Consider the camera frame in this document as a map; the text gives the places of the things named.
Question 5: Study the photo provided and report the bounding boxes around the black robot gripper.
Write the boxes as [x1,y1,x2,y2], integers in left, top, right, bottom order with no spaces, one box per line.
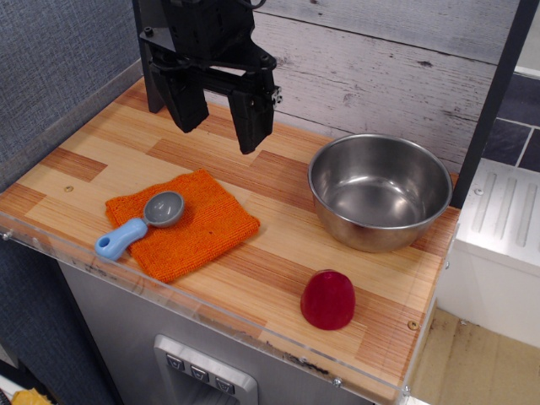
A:
[140,1,282,154]

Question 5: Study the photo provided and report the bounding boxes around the blue handled grey spoon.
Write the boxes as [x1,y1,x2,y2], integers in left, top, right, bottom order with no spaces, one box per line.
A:
[94,191,185,261]

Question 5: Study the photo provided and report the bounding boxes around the orange knitted towel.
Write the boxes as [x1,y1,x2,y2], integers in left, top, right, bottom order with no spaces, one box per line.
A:
[105,169,261,283]

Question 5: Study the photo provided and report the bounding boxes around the stainless steel bowl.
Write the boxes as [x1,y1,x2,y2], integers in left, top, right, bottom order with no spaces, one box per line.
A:
[307,134,453,253]

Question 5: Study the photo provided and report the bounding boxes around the clear acrylic front guard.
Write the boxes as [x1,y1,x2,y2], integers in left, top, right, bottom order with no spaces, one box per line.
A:
[1,214,411,404]

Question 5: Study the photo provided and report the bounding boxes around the red plastic fruit half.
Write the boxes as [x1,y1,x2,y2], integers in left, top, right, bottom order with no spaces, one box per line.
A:
[300,269,356,331]

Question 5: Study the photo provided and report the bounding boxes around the grey cabinet with dispenser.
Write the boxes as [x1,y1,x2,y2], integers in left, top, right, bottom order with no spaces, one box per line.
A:
[60,263,367,404]

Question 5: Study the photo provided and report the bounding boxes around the white toy sink unit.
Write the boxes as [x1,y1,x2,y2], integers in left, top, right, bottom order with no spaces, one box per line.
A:
[435,159,539,346]

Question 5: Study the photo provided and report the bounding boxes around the yellow object at corner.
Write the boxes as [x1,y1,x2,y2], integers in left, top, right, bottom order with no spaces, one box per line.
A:
[11,389,52,405]

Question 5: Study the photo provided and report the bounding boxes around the black right frame post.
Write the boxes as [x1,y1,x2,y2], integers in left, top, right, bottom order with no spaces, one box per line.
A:
[451,0,539,209]

